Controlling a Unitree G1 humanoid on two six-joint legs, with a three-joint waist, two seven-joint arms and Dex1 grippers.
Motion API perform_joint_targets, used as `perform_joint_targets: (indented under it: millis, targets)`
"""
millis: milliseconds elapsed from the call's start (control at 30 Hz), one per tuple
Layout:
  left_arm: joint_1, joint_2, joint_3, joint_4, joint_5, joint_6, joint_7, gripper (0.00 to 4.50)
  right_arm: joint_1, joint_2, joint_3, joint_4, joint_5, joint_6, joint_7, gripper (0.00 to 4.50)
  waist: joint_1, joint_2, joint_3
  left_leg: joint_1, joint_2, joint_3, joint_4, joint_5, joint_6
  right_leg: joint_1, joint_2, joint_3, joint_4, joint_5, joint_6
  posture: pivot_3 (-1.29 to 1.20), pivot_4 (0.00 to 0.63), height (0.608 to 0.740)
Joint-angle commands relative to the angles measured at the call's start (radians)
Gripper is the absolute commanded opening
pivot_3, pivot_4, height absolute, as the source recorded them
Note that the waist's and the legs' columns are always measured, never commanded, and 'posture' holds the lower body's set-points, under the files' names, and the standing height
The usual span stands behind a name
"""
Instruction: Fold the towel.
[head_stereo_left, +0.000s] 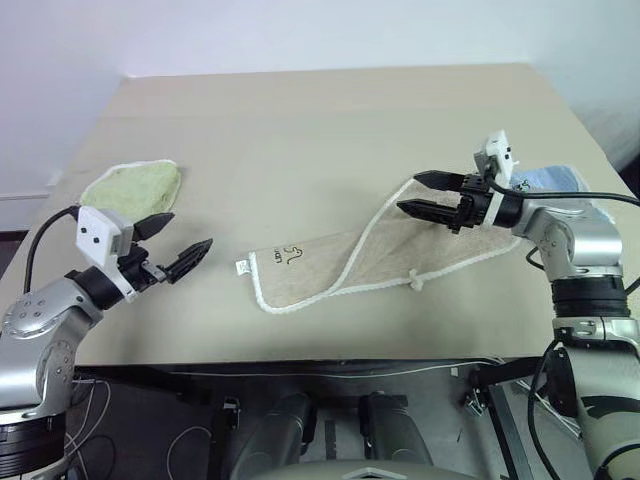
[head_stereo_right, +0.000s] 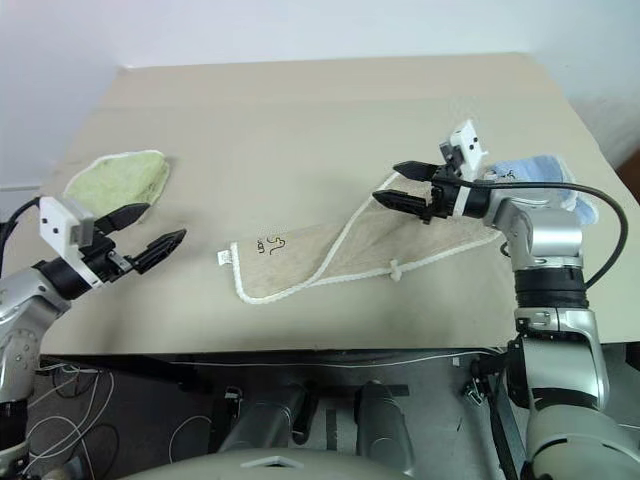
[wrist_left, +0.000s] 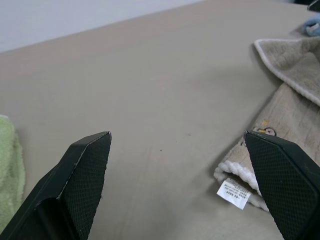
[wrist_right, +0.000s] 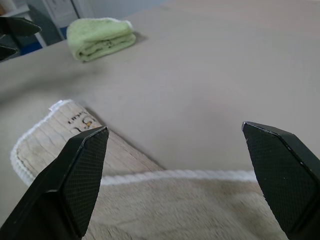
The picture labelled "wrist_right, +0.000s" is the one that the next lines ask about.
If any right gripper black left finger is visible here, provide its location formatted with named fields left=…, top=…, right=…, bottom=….
left=0, top=126, right=110, bottom=240

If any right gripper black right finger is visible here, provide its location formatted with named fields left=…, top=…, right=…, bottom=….
left=241, top=121, right=320, bottom=240

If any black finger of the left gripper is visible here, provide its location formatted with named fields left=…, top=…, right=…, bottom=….
left=0, top=16, right=43, bottom=38
left=0, top=46, right=20, bottom=61

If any folded green towel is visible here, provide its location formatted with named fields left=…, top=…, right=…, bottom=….
left=66, top=17, right=137, bottom=63

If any white and blue frame furniture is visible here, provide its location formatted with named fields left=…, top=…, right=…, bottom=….
left=19, top=0, right=101, bottom=55

